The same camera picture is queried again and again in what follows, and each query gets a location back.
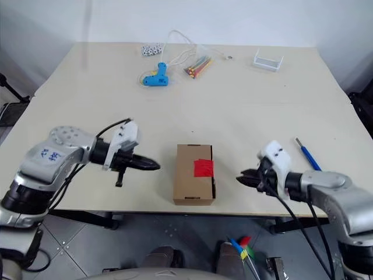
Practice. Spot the black table leg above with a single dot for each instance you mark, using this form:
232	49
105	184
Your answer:
297	224
87	218

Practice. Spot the bag of coloured sticks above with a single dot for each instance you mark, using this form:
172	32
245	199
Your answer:
198	68

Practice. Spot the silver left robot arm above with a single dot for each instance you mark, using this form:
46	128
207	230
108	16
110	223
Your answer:
49	163

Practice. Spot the brown cardboard box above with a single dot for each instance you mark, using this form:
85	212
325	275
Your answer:
190	181

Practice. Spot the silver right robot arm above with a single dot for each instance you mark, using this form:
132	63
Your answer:
344	198

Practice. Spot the grey metal bracket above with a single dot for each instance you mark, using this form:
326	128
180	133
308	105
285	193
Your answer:
275	266

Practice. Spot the coloured feather duster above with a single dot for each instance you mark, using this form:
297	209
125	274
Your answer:
244	251

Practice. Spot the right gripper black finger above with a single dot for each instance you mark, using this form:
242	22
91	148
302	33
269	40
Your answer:
250	180
253	172

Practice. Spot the dark rounded robot foot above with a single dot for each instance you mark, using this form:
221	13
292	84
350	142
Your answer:
230	258
161	256

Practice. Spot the black tripod stand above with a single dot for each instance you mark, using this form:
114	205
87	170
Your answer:
10	93

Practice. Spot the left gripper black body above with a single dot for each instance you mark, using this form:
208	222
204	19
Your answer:
123	160

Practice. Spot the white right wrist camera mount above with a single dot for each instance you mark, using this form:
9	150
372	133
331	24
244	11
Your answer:
277	153

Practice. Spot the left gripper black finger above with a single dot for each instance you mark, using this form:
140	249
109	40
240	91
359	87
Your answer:
145	167
144	160

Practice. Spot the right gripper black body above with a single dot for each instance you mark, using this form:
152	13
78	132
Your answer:
269	178

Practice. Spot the beige robot torso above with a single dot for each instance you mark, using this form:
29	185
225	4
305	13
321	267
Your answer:
157	274

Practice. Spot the blue glue gun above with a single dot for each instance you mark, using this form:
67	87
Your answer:
156	80

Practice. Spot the red tape seal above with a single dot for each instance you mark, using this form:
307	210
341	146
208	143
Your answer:
203	168

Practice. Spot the clear plastic tray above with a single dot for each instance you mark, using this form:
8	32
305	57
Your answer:
266	64

